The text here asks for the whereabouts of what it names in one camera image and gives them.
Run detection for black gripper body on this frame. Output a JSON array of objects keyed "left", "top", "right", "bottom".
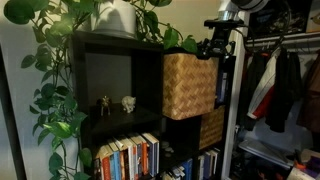
[{"left": 207, "top": 27, "right": 236, "bottom": 54}]

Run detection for woven brown basket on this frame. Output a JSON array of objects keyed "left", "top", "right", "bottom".
[
  {"left": 162, "top": 52, "right": 220, "bottom": 121},
  {"left": 199, "top": 105, "right": 227, "bottom": 150}
]

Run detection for tall blue hardcover book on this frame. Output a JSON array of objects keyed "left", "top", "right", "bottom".
[{"left": 215, "top": 70, "right": 224, "bottom": 103}]

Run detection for white hardcover book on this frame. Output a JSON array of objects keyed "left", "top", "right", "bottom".
[{"left": 221, "top": 72, "right": 229, "bottom": 103}]

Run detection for dark hanging coat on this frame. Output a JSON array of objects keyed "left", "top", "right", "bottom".
[{"left": 237, "top": 49, "right": 268, "bottom": 132}]

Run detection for white and red jacket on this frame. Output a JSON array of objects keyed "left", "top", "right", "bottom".
[{"left": 246, "top": 46, "right": 282, "bottom": 121}]

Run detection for dark storage box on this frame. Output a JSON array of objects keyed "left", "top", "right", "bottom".
[{"left": 248, "top": 4, "right": 313, "bottom": 38}]

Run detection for black cube shelf unit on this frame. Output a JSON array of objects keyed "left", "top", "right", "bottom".
[{"left": 69, "top": 30, "right": 238, "bottom": 180}]

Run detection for white closet shelf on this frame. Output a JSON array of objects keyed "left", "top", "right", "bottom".
[{"left": 246, "top": 30, "right": 320, "bottom": 43}]

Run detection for black hanging jacket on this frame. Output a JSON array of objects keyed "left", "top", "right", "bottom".
[{"left": 264, "top": 46, "right": 304, "bottom": 134}]

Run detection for closet hanging rod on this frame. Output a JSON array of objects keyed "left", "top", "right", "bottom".
[{"left": 248, "top": 39, "right": 320, "bottom": 48}]

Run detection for white elephant figurine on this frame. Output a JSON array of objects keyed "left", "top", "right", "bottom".
[{"left": 120, "top": 95, "right": 137, "bottom": 114}]

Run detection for beige box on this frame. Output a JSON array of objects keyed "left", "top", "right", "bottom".
[{"left": 305, "top": 0, "right": 320, "bottom": 34}]

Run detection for white plant pot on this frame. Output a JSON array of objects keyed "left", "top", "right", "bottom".
[{"left": 89, "top": 0, "right": 138, "bottom": 40}]

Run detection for brown hanging jacket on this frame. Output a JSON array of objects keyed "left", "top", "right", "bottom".
[{"left": 296, "top": 49, "right": 320, "bottom": 135}]

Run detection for white flat board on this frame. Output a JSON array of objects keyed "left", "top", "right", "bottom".
[{"left": 237, "top": 138, "right": 296, "bottom": 170}]

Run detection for thin white book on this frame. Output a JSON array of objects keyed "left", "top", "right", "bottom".
[
  {"left": 198, "top": 153, "right": 206, "bottom": 180},
  {"left": 209, "top": 148, "right": 221, "bottom": 175}
]

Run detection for small gold figurine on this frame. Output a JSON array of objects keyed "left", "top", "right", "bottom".
[{"left": 98, "top": 95, "right": 113, "bottom": 117}]

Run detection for dark blue book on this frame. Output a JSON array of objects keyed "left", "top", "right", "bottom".
[{"left": 203, "top": 151, "right": 212, "bottom": 180}]

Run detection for books on lower left shelf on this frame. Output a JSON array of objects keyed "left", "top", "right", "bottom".
[{"left": 141, "top": 132, "right": 161, "bottom": 178}]

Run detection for bright blue book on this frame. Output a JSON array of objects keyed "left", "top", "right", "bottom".
[{"left": 181, "top": 158, "right": 194, "bottom": 180}]

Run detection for orange spine book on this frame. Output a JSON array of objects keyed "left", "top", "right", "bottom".
[{"left": 134, "top": 134, "right": 150, "bottom": 176}]

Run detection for row of books left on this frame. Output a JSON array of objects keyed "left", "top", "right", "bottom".
[{"left": 114, "top": 137, "right": 136, "bottom": 180}]

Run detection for orange tool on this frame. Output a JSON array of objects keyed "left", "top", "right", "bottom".
[{"left": 293, "top": 158, "right": 307, "bottom": 171}]

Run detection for blue spine paperback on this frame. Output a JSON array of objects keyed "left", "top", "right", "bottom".
[{"left": 107, "top": 141, "right": 122, "bottom": 180}]

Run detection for red spine book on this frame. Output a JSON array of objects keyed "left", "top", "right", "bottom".
[{"left": 98, "top": 146, "right": 113, "bottom": 180}]

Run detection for green pothos plant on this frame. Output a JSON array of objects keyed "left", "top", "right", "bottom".
[{"left": 3, "top": 0, "right": 200, "bottom": 180}]

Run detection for black slanted pole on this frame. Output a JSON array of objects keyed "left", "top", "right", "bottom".
[{"left": 0, "top": 46, "right": 28, "bottom": 180}]

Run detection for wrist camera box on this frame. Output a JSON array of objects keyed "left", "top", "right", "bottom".
[{"left": 203, "top": 18, "right": 246, "bottom": 30}]

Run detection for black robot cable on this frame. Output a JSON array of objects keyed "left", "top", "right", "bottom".
[{"left": 232, "top": 0, "right": 293, "bottom": 56}]

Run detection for white door frame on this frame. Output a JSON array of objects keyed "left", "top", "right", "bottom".
[{"left": 221, "top": 11, "right": 251, "bottom": 180}]

